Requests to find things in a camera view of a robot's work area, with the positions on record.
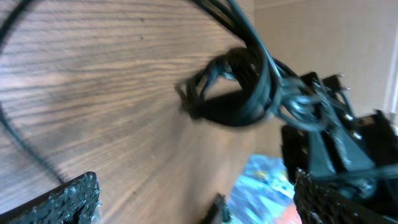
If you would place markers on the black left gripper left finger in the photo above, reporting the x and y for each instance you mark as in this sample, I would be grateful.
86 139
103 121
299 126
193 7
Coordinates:
73 202

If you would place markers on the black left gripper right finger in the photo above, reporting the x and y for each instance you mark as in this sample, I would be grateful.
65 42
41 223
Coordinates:
318 203

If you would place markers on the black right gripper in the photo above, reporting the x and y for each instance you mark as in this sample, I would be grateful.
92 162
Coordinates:
323 138

